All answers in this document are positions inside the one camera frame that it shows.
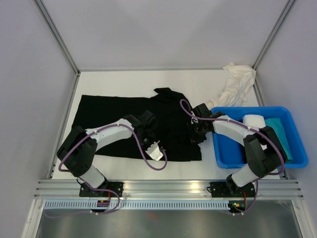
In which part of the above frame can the aluminium mounting rail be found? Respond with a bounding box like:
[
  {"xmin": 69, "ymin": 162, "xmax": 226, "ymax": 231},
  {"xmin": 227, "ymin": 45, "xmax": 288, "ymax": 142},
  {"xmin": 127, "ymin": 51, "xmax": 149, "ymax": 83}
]
[{"xmin": 34, "ymin": 179, "xmax": 304, "ymax": 200}]

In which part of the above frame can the rolled white t-shirt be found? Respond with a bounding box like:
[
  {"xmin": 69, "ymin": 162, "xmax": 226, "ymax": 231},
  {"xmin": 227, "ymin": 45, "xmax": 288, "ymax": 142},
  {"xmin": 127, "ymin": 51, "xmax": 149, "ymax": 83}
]
[{"xmin": 242, "ymin": 115, "xmax": 266, "ymax": 128}]

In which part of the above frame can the blue plastic bin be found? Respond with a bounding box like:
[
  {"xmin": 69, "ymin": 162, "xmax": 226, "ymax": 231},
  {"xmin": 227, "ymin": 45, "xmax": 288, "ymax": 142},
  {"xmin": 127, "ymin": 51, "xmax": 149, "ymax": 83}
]
[{"xmin": 211, "ymin": 107, "xmax": 308, "ymax": 169}]

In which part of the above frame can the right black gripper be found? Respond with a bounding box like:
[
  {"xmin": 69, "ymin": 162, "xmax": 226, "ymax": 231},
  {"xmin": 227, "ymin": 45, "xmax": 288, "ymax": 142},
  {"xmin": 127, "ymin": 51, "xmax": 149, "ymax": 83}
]
[{"xmin": 187, "ymin": 121, "xmax": 210, "ymax": 146}]

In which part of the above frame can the right aluminium frame post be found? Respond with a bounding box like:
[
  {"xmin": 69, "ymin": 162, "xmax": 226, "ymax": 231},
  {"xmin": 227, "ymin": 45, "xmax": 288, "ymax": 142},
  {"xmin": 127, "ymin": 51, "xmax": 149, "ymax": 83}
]
[{"xmin": 251, "ymin": 0, "xmax": 298, "ymax": 70}]

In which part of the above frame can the crumpled cream t-shirt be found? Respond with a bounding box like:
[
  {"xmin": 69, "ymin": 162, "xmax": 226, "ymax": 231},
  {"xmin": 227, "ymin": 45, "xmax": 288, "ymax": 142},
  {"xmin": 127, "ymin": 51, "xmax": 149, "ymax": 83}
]
[{"xmin": 206, "ymin": 62, "xmax": 256, "ymax": 110}]

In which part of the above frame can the aluminium frame post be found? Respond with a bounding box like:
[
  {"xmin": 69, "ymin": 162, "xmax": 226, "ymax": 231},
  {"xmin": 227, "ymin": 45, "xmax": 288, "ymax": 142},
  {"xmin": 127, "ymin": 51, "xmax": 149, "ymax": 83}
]
[
  {"xmin": 33, "ymin": 0, "xmax": 80, "ymax": 76},
  {"xmin": 251, "ymin": 0, "xmax": 298, "ymax": 70}
]

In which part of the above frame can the slotted white cable duct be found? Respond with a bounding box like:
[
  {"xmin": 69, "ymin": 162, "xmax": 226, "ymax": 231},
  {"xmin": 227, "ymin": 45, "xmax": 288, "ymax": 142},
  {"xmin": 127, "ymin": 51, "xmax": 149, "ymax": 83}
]
[{"xmin": 45, "ymin": 199, "xmax": 229, "ymax": 210}]

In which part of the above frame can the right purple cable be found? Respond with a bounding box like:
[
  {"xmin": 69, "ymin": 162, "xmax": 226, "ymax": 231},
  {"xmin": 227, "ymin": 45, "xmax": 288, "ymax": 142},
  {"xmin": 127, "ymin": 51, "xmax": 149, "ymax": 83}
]
[{"xmin": 179, "ymin": 99, "xmax": 285, "ymax": 216}]

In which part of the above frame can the left aluminium frame post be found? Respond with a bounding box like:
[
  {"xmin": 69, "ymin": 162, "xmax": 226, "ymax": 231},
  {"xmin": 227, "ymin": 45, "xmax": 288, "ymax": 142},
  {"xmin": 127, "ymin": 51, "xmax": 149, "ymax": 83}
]
[{"xmin": 33, "ymin": 0, "xmax": 80, "ymax": 76}]

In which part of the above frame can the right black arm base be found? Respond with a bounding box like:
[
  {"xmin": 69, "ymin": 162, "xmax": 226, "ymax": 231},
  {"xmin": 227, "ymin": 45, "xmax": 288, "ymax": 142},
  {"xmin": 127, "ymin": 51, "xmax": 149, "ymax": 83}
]
[{"xmin": 207, "ymin": 181, "xmax": 256, "ymax": 198}]

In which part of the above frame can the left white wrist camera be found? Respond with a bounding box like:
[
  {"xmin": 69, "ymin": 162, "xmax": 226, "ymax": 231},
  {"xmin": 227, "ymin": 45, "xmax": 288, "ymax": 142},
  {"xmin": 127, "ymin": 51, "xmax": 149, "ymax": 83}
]
[{"xmin": 146, "ymin": 142, "xmax": 163, "ymax": 161}]

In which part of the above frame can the black t-shirt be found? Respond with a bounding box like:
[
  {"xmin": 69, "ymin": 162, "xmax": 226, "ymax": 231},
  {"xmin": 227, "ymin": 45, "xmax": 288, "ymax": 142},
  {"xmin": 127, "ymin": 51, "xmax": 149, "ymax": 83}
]
[{"xmin": 72, "ymin": 88, "xmax": 202, "ymax": 162}]

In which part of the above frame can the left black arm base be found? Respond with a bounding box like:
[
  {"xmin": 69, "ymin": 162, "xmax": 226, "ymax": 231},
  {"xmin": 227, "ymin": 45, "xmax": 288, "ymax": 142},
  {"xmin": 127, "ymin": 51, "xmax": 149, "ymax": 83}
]
[{"xmin": 79, "ymin": 181, "xmax": 124, "ymax": 198}]

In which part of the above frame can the rolled teal t-shirt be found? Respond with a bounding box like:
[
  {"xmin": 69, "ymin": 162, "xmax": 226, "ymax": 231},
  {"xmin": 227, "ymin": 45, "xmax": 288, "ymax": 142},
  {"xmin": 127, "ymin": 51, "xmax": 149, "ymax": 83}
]
[{"xmin": 265, "ymin": 118, "xmax": 294, "ymax": 163}]

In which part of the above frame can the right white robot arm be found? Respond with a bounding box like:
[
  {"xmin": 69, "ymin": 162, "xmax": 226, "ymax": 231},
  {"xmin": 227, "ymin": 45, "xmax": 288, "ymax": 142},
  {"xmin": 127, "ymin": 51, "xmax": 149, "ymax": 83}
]
[{"xmin": 191, "ymin": 104, "xmax": 288, "ymax": 196}]

